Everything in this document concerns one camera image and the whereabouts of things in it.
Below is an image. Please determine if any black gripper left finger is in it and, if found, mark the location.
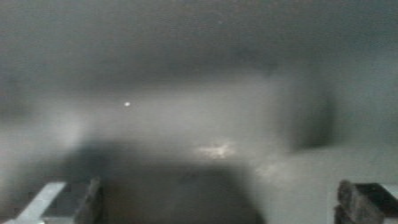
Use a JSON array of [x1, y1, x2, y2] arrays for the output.
[[5, 178, 102, 224]]

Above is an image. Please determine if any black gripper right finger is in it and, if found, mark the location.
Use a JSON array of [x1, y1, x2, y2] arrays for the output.
[[333, 180, 398, 224]]

